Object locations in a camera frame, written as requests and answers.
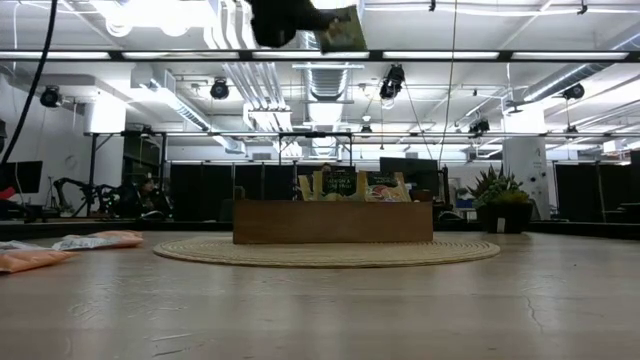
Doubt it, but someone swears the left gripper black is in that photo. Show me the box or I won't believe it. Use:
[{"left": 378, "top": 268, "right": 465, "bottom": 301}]
[{"left": 247, "top": 0, "right": 352, "bottom": 49}]

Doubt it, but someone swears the orange red tea packet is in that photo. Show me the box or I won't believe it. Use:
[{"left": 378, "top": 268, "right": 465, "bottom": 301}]
[{"left": 364, "top": 171, "right": 413, "bottom": 203}]

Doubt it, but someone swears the wooden three-compartment tea box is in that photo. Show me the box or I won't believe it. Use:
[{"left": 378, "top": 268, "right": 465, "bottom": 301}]
[{"left": 232, "top": 185, "right": 434, "bottom": 245}]

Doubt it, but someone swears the white orange tea packet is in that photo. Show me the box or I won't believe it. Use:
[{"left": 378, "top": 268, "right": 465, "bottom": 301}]
[
  {"left": 0, "top": 239, "right": 49, "bottom": 253},
  {"left": 0, "top": 248, "right": 80, "bottom": 274},
  {"left": 51, "top": 229, "right": 145, "bottom": 252}
]

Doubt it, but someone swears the white ceiling pipe bundle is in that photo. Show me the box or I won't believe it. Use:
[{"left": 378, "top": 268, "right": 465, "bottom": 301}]
[{"left": 202, "top": 0, "right": 296, "bottom": 134}]

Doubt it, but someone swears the black room partition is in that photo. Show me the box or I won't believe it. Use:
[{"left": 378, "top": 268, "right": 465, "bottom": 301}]
[
  {"left": 554, "top": 162, "right": 632, "bottom": 224},
  {"left": 169, "top": 163, "right": 357, "bottom": 221}
]

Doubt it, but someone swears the round woven placemat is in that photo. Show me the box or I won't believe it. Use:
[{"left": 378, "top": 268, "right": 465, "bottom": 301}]
[{"left": 152, "top": 235, "right": 501, "bottom": 270}]

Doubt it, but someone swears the white building column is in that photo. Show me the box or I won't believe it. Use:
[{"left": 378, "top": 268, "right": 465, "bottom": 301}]
[
  {"left": 502, "top": 107, "right": 551, "bottom": 221},
  {"left": 83, "top": 99, "right": 127, "bottom": 221}
]

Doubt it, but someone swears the potted succulent plant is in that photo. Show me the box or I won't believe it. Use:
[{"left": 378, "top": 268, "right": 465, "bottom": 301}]
[{"left": 469, "top": 164, "right": 535, "bottom": 235}]

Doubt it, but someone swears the silver round ventilation duct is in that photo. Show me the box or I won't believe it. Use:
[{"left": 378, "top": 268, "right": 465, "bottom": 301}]
[{"left": 294, "top": 29, "right": 366, "bottom": 104}]

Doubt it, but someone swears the black background rig frame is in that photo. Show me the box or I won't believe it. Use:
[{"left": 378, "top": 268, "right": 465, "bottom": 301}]
[{"left": 82, "top": 128, "right": 640, "bottom": 221}]

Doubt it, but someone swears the white rectangular air duct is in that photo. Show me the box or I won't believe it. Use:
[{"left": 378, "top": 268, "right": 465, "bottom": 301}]
[{"left": 130, "top": 64, "right": 246, "bottom": 155}]

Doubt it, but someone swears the black wall monitor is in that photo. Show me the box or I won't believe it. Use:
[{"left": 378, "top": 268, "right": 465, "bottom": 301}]
[{"left": 0, "top": 160, "right": 44, "bottom": 195}]

